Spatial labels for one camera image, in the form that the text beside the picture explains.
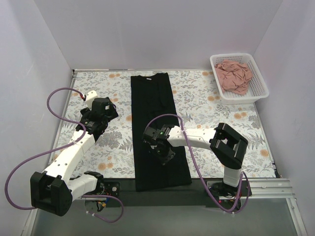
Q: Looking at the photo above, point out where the black t shirt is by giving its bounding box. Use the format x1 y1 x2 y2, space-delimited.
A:
131 73 191 192

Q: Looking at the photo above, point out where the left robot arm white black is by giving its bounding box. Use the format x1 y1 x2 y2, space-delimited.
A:
30 97 118 216

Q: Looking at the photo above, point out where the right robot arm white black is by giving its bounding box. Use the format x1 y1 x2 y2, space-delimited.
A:
142 123 248 196

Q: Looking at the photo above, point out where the floral tablecloth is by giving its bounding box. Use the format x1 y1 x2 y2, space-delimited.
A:
54 70 276 178

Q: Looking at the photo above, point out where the pink t shirt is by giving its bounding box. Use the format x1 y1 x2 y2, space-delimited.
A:
215 60 253 95

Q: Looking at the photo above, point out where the white plastic basket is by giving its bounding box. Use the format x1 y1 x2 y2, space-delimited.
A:
210 53 269 105

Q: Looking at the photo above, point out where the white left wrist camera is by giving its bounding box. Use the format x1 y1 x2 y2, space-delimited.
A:
83 90 98 106

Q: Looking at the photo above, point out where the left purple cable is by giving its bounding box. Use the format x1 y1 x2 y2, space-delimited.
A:
4 88 124 223

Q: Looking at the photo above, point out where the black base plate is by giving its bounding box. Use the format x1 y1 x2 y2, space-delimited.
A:
98 178 252 208

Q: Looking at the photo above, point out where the aluminium frame rail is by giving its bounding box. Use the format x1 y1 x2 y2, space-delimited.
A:
23 178 307 236

